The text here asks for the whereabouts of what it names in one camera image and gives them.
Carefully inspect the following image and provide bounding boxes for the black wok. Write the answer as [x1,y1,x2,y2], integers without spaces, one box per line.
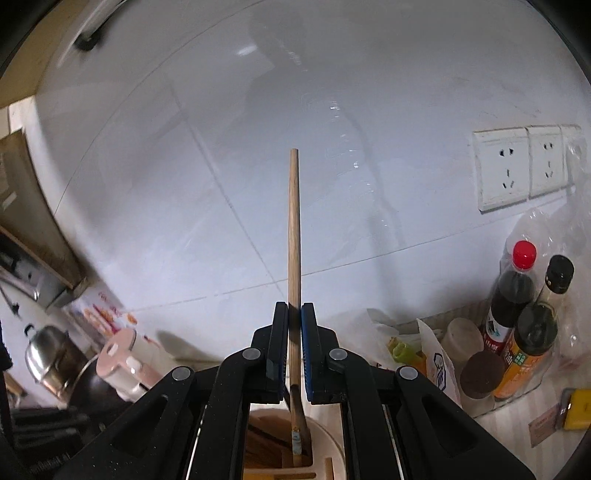
[66,353,136,418]

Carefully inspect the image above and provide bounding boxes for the cream chopstick holder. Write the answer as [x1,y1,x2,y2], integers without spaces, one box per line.
[246,401,347,480]

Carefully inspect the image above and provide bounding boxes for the clear plastic tray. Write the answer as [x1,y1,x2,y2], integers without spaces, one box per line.
[462,295,591,418]

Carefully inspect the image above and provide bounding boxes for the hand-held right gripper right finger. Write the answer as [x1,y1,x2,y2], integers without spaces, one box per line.
[300,303,536,480]

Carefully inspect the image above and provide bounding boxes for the black cap tall bottle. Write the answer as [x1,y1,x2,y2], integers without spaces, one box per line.
[534,254,576,315]

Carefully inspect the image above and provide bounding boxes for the white printed packet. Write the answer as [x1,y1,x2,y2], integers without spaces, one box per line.
[414,318,463,409]

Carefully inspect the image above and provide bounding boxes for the stainless steel pot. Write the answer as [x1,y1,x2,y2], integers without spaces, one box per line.
[24,323,82,398]

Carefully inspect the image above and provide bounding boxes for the brown lid jar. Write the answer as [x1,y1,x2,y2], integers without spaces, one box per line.
[459,351,507,403]

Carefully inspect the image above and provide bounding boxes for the light wooden chopstick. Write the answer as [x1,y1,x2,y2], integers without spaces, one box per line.
[287,148,304,468]

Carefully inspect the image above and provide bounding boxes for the white wall socket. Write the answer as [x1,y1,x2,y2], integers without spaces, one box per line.
[472,128,531,213]
[526,124,576,199]

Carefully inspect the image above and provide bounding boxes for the red cap dark sauce bottle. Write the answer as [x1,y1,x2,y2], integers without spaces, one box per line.
[482,240,539,357]

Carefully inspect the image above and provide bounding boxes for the clear plastic bag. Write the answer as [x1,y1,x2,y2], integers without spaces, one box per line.
[505,136,591,372]

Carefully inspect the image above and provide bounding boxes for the wooden wall cabinet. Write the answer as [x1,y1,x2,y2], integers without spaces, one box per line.
[0,128,89,291]

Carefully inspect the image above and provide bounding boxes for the black wall hook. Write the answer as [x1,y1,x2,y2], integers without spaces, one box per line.
[73,17,110,52]

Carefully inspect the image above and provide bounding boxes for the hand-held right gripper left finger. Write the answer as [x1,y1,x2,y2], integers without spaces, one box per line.
[53,302,290,480]

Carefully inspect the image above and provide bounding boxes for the orange label dark bottle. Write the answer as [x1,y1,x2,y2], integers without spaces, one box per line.
[493,300,560,401]

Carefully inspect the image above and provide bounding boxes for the brown label card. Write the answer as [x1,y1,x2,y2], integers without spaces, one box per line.
[530,403,568,448]

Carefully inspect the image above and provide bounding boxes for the white plastic bag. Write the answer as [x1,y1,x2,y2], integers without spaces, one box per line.
[362,306,428,372]

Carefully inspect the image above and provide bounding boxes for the pink lid white cup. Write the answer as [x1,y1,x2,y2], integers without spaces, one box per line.
[95,328,158,403]

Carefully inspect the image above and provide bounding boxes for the colourful printed box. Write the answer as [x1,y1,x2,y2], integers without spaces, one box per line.
[61,283,140,344]

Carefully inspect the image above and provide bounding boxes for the yellow packet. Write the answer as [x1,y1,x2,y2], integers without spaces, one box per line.
[564,389,591,431]

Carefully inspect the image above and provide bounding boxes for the white lid jar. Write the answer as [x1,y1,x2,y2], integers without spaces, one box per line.
[440,317,485,366]

